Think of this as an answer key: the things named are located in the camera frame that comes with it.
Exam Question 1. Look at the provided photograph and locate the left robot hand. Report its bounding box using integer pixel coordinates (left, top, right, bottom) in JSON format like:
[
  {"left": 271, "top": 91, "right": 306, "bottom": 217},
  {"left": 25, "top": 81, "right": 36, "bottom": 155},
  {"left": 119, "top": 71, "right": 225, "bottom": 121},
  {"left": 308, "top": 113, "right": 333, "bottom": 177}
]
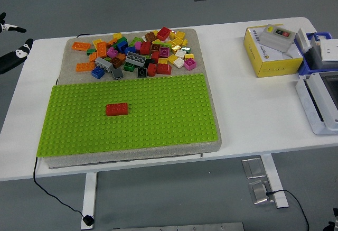
[{"left": 0, "top": 11, "right": 34, "bottom": 75}]

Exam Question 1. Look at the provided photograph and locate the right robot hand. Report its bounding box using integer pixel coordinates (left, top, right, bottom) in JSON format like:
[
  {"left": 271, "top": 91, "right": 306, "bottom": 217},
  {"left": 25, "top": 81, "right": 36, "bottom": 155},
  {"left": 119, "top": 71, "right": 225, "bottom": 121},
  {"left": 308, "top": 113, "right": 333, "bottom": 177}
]
[{"left": 326, "top": 207, "right": 338, "bottom": 231}]

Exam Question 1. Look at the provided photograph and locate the red long toy brick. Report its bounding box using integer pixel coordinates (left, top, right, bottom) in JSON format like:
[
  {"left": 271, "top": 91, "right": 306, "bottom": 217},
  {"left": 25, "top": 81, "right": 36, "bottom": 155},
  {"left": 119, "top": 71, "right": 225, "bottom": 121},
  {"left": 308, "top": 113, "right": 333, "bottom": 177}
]
[{"left": 105, "top": 102, "right": 129, "bottom": 117}]

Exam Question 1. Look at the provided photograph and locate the green studded baseplate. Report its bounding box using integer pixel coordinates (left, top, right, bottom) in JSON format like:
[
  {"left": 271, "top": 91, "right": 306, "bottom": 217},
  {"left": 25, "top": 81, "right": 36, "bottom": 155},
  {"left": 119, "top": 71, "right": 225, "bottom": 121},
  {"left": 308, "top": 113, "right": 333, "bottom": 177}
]
[{"left": 36, "top": 73, "right": 222, "bottom": 158}]

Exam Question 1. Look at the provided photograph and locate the grey foam mat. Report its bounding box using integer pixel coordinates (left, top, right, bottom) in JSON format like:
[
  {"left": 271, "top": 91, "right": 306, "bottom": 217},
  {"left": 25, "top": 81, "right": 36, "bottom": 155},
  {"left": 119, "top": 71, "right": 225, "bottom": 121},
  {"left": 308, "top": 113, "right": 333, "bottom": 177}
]
[{"left": 47, "top": 28, "right": 222, "bottom": 169}]

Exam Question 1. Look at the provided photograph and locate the orange long toy brick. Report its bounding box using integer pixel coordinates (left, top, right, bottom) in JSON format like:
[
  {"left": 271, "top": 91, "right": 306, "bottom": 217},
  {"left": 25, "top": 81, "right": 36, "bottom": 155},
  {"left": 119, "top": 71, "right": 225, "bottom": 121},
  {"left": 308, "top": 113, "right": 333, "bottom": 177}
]
[
  {"left": 96, "top": 41, "right": 107, "bottom": 58},
  {"left": 71, "top": 42, "right": 91, "bottom": 51},
  {"left": 76, "top": 61, "right": 96, "bottom": 72}
]

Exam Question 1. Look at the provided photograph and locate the silver floor plate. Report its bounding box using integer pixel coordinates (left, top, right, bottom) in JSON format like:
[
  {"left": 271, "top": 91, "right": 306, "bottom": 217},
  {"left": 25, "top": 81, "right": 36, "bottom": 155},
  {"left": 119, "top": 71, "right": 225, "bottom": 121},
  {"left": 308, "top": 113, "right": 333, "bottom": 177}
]
[
  {"left": 242, "top": 157, "right": 266, "bottom": 179},
  {"left": 248, "top": 180, "right": 275, "bottom": 205}
]

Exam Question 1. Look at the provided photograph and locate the light grey long toy brick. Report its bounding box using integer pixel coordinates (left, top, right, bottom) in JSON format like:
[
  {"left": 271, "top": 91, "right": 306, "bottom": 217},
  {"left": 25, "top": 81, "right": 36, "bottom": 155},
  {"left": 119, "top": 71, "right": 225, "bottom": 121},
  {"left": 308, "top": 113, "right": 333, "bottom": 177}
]
[{"left": 94, "top": 57, "right": 114, "bottom": 73}]

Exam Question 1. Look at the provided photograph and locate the light grey junction box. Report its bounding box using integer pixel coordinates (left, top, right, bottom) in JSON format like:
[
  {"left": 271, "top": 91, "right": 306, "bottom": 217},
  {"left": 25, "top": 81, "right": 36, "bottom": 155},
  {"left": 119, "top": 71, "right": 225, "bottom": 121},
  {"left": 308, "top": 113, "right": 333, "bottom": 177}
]
[{"left": 295, "top": 71, "right": 338, "bottom": 136}]

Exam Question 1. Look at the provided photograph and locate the metal floor strip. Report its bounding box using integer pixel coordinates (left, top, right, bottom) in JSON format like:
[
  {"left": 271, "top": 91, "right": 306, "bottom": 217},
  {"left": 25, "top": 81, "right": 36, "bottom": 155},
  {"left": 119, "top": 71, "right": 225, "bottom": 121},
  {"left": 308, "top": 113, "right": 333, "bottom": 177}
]
[{"left": 112, "top": 222, "right": 245, "bottom": 231}]

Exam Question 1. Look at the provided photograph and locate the blue plastic bin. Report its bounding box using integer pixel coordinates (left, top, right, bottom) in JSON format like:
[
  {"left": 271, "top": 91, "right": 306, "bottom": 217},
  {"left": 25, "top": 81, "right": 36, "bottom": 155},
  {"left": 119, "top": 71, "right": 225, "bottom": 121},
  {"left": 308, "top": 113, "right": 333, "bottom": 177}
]
[{"left": 294, "top": 32, "right": 338, "bottom": 77}]

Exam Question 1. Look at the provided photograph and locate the white table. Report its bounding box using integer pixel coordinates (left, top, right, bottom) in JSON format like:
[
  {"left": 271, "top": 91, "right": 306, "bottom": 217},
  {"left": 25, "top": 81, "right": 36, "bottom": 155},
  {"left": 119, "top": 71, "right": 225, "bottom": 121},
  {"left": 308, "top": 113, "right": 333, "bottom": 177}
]
[{"left": 0, "top": 16, "right": 338, "bottom": 181}]

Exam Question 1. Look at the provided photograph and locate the yellow cardboard box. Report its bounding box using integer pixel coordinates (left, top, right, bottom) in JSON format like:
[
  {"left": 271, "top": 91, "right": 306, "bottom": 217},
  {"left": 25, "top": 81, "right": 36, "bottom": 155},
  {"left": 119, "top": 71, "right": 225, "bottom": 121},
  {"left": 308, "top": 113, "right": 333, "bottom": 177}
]
[{"left": 243, "top": 24, "right": 304, "bottom": 78}]

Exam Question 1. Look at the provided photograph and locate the dark grey plastic component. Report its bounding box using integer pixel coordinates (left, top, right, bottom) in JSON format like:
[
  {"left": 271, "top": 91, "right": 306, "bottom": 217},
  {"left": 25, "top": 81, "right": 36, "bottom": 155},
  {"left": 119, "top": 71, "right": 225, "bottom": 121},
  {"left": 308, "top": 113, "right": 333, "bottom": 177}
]
[{"left": 306, "top": 35, "right": 324, "bottom": 69}]

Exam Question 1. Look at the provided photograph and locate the white plastic component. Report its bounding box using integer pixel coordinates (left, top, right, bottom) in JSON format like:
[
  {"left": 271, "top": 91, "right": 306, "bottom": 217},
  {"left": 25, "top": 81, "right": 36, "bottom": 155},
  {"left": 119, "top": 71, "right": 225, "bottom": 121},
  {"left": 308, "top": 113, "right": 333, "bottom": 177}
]
[{"left": 295, "top": 27, "right": 312, "bottom": 54}]

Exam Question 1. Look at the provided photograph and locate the black floor cable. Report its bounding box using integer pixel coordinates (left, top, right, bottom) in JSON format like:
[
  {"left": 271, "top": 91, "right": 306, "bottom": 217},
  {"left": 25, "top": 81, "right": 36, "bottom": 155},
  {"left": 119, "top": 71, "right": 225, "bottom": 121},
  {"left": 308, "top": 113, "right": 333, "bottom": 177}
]
[{"left": 265, "top": 189, "right": 310, "bottom": 231}]

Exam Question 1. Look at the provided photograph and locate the white wall socket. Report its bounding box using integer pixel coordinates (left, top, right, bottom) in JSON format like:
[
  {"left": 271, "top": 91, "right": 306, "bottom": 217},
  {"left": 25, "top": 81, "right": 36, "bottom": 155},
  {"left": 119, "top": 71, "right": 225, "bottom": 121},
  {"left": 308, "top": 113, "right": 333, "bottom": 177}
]
[{"left": 320, "top": 39, "right": 338, "bottom": 62}]

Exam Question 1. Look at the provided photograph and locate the black power cord with plug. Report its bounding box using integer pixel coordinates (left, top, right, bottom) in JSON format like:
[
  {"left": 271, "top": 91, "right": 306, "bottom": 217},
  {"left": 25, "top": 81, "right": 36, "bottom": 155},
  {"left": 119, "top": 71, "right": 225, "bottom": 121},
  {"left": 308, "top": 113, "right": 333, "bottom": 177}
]
[{"left": 33, "top": 33, "right": 95, "bottom": 227}]

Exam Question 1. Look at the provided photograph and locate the grey switch box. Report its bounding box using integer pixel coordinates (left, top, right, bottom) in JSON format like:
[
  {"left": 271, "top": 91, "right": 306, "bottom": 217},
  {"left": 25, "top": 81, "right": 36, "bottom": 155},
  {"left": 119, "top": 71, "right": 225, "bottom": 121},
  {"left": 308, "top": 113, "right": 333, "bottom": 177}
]
[{"left": 259, "top": 24, "right": 296, "bottom": 53}]

